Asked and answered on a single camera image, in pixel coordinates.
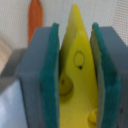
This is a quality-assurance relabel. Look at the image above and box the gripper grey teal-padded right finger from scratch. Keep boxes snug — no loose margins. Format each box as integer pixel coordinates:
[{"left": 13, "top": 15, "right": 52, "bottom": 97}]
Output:
[{"left": 90, "top": 23, "right": 128, "bottom": 128}]

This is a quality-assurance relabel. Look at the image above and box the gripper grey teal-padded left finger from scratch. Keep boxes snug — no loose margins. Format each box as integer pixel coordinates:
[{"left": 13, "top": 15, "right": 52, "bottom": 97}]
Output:
[{"left": 16, "top": 23, "right": 59, "bottom": 128}]

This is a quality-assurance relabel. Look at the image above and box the yellow toy cheese wedge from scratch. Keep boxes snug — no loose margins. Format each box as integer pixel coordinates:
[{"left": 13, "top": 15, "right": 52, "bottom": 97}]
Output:
[{"left": 59, "top": 4, "right": 98, "bottom": 128}]

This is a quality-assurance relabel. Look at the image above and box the toy knife orange handle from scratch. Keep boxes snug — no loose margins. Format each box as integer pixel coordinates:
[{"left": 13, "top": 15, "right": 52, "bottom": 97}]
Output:
[{"left": 28, "top": 0, "right": 43, "bottom": 41}]

